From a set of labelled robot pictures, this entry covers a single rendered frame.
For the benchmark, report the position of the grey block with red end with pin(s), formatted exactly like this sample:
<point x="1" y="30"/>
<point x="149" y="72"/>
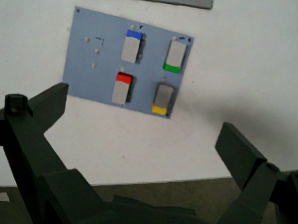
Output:
<point x="121" y="88"/>

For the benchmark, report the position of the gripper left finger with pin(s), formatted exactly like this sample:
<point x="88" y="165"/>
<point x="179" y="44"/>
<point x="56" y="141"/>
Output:
<point x="51" y="192"/>

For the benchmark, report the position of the grey block with green end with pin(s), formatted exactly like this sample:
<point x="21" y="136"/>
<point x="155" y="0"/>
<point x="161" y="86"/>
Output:
<point x="174" y="56"/>

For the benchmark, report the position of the grey block with blue end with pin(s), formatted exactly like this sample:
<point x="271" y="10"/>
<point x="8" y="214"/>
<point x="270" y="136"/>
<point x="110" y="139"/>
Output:
<point x="131" y="46"/>

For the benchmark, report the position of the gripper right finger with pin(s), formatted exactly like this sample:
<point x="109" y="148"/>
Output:
<point x="244" y="162"/>

